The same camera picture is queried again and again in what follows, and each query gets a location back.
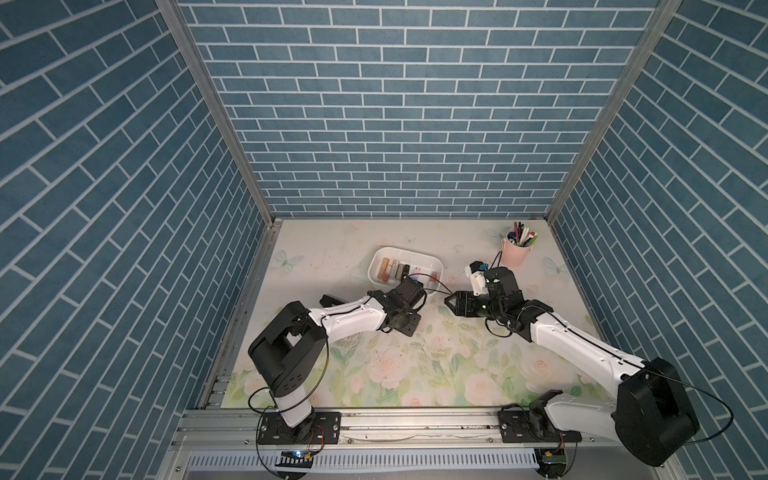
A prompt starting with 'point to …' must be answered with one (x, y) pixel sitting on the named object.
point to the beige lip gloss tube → (383, 269)
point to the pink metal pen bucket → (514, 255)
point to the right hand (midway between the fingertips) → (454, 301)
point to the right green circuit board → (552, 462)
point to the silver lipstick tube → (399, 272)
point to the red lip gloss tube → (433, 283)
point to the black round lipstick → (406, 269)
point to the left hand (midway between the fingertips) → (416, 324)
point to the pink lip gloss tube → (389, 269)
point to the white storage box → (421, 267)
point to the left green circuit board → (295, 458)
